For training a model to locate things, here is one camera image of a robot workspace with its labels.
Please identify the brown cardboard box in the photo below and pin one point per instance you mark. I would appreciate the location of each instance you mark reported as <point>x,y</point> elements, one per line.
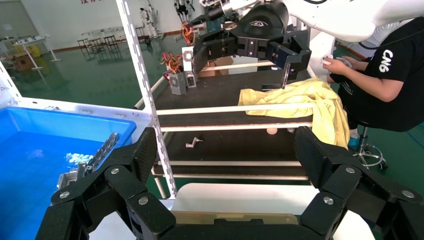
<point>24,62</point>

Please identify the brown stool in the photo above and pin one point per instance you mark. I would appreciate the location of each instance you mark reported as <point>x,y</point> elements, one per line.
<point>111,38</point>
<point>82,42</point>
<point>96,41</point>

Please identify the dark slotted metal part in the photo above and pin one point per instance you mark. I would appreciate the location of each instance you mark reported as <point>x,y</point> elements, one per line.
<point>82,169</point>

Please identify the white humanoid robot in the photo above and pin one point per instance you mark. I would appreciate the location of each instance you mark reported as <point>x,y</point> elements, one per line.
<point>148,21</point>

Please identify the cardboard box on cart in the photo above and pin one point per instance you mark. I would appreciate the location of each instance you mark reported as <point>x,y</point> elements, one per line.
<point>218,66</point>

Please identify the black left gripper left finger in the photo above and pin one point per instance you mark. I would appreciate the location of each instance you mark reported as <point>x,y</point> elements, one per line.
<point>86,202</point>

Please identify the yellow cloth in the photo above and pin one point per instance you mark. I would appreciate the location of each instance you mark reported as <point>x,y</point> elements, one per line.
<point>298,99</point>

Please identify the white robot torso column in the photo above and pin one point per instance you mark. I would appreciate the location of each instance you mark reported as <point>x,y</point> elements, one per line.
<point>321,49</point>

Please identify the small grey power supply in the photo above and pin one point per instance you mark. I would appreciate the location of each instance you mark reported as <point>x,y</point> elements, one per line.
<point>177,84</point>

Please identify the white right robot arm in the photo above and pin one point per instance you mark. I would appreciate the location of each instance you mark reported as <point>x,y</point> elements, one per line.
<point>331,16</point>

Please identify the blue plastic bin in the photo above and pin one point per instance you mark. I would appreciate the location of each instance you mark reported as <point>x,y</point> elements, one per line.
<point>33,149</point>

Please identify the white metal shelf rack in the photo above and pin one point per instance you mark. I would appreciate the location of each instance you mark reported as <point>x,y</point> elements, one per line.
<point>145,86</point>

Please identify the white handheld controller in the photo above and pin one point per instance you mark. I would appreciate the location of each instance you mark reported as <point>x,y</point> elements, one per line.
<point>326,60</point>

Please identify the chrome base stool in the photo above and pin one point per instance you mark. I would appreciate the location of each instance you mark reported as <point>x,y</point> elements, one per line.
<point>364,152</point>

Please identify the small metal crank part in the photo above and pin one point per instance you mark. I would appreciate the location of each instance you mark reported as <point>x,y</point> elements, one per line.
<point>193,143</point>

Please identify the pipe frame cart black mats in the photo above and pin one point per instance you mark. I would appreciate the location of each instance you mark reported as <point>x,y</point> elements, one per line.
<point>212,92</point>

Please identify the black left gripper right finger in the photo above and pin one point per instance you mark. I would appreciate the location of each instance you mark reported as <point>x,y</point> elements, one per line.
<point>351,188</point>

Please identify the white workbench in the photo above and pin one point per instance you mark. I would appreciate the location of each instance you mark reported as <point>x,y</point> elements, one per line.
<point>33,39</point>

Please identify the long black perforated part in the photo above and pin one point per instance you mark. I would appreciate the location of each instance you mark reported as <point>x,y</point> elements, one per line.
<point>104,149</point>

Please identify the person in black shirt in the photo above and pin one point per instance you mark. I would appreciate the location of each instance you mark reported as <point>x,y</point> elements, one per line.
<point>391,99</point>

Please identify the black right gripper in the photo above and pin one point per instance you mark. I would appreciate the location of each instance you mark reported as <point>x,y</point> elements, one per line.
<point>261,23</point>

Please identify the beige ball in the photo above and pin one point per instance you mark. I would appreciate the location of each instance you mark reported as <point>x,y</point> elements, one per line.
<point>272,131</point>

